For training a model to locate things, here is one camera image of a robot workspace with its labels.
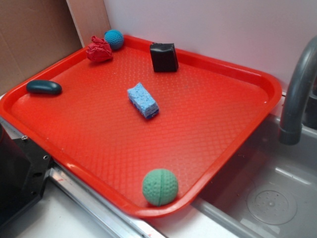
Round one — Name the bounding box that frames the red plastic tray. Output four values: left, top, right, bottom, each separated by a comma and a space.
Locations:
0, 36, 282, 218

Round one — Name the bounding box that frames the blue knitted ball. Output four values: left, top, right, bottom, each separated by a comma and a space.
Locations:
104, 29, 124, 50

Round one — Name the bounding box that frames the green dimpled ball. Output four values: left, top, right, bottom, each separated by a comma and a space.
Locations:
142, 169, 179, 207

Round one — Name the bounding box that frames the black robot mount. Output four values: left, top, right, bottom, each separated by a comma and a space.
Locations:
0, 126, 52, 228

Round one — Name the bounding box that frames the crumpled red cloth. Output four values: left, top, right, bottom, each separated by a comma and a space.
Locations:
86, 36, 113, 62

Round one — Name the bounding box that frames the grey faucet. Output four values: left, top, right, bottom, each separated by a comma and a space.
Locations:
278, 37, 317, 145

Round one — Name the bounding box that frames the brown cardboard panel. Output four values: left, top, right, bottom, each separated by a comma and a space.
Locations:
0, 0, 110, 94

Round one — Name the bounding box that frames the dark teal oval object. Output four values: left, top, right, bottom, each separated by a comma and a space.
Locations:
26, 80, 62, 95

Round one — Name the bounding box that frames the grey sink basin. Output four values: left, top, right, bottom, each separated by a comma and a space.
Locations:
193, 116, 317, 238

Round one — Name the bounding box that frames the blue sponge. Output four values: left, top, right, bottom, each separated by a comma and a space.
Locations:
127, 82, 159, 119

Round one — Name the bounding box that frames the black box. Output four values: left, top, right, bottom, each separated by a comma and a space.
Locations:
150, 43, 179, 72

